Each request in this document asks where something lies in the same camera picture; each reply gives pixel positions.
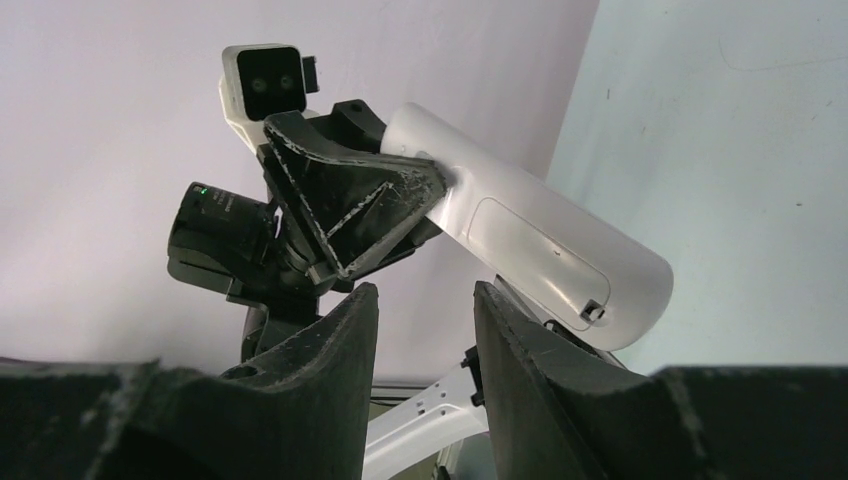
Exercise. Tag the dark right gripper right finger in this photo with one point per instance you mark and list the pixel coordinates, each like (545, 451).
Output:
(557, 412)

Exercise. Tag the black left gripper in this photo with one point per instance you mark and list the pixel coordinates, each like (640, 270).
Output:
(338, 209)

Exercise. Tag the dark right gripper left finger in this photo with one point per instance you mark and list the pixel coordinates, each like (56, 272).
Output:
(297, 411)

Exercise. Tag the white battery cover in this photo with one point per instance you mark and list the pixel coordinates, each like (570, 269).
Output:
(535, 264)

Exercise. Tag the white remote control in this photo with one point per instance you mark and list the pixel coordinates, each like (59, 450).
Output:
(641, 281)

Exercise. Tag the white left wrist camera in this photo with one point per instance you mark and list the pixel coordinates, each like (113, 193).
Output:
(259, 80)

